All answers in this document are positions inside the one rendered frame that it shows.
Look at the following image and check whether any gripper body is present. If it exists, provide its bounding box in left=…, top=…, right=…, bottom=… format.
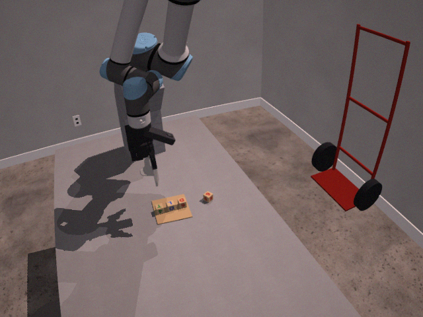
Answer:
left=125, top=122, right=155, bottom=162

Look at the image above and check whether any tan flat mat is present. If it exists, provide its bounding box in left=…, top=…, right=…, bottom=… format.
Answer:
left=152, top=194, right=192, bottom=225

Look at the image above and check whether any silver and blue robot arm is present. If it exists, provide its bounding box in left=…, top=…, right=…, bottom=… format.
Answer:
left=100, top=0, right=200, bottom=129

